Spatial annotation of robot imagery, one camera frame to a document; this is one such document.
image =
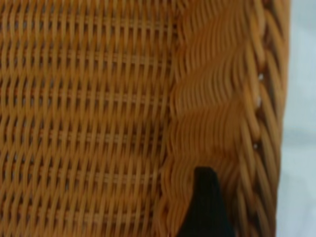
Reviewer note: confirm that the orange wicker basket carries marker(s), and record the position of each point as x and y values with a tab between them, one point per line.
86	98

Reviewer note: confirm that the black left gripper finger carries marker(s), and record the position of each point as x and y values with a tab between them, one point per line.
206	212

